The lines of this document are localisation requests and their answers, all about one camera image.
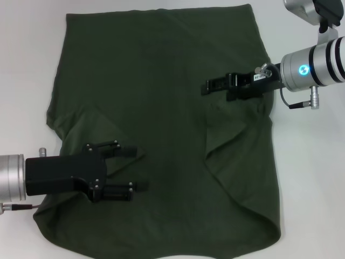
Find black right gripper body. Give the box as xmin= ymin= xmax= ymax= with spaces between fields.
xmin=237 ymin=62 xmax=283 ymax=94

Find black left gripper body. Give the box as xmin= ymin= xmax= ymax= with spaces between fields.
xmin=25 ymin=144 xmax=107 ymax=203

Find dark green shirt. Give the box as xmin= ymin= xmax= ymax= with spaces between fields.
xmin=32 ymin=4 xmax=282 ymax=259

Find right gripper silver connector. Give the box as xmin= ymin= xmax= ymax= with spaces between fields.
xmin=259 ymin=62 xmax=273 ymax=77

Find right arm cable with plug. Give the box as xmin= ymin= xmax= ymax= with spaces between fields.
xmin=279 ymin=85 xmax=320 ymax=111

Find arm cable with plug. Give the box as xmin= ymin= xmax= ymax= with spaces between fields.
xmin=279 ymin=85 xmax=320 ymax=111
xmin=0 ymin=203 xmax=44 ymax=215

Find left arm cable with plug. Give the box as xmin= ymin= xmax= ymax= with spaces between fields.
xmin=0 ymin=203 xmax=44 ymax=215

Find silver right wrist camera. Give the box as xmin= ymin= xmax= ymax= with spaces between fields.
xmin=282 ymin=0 xmax=345 ymax=45

